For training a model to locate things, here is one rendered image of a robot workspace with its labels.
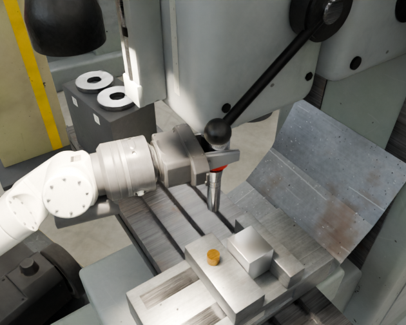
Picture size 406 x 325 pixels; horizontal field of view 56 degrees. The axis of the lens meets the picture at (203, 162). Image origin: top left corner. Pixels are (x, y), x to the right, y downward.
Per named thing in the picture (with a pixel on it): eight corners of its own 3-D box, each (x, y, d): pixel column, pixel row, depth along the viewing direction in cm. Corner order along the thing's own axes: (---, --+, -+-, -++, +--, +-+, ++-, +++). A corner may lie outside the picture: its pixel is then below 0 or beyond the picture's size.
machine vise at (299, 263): (171, 388, 60) (167, 360, 53) (129, 312, 69) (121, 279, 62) (327, 278, 75) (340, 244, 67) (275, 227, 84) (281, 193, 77)
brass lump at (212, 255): (211, 268, 64) (211, 262, 62) (203, 258, 65) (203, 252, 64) (222, 262, 65) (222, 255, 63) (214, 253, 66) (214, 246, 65)
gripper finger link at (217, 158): (237, 160, 62) (201, 169, 61) (238, 145, 60) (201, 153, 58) (241, 166, 61) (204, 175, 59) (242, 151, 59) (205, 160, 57)
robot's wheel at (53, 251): (48, 275, 136) (31, 241, 123) (60, 265, 139) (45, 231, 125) (84, 309, 126) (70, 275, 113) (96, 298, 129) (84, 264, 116)
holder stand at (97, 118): (121, 184, 94) (108, 117, 81) (77, 144, 106) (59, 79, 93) (160, 162, 100) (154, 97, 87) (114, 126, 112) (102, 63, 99)
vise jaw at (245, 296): (234, 326, 60) (235, 314, 58) (184, 258, 70) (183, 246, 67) (263, 306, 63) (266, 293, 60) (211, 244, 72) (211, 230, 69)
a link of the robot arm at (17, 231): (73, 141, 60) (-1, 191, 59) (73, 157, 52) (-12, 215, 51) (98, 173, 63) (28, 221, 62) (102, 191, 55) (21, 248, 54)
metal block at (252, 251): (246, 284, 65) (249, 263, 61) (225, 258, 69) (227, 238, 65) (269, 269, 67) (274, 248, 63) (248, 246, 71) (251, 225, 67)
